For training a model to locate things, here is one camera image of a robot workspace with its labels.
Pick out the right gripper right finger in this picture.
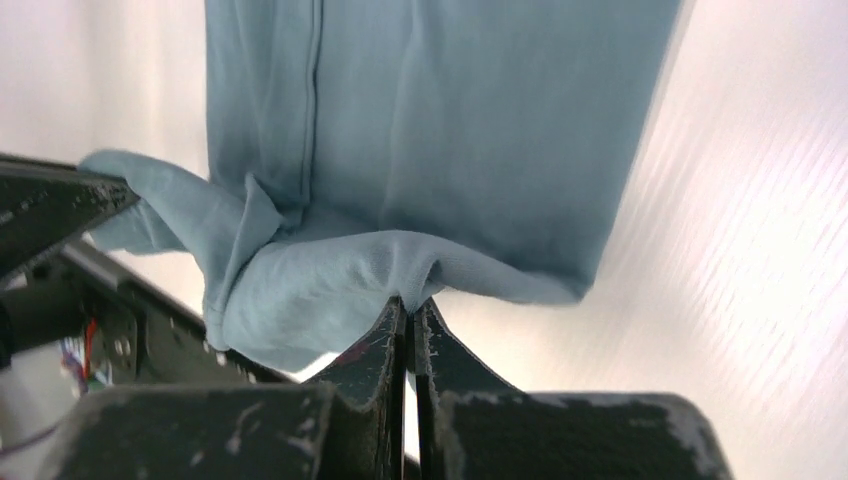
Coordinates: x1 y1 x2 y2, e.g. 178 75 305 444
411 301 733 479

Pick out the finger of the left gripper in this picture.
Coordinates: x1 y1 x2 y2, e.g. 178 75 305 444
1 153 139 282

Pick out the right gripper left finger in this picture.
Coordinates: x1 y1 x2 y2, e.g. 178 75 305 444
37 298 406 479

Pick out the blue-grey t-shirt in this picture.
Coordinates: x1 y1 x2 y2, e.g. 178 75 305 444
82 1 680 371

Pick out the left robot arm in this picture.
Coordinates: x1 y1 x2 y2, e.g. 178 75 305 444
1 153 138 479

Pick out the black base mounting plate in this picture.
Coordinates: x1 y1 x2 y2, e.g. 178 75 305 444
0 241 293 389

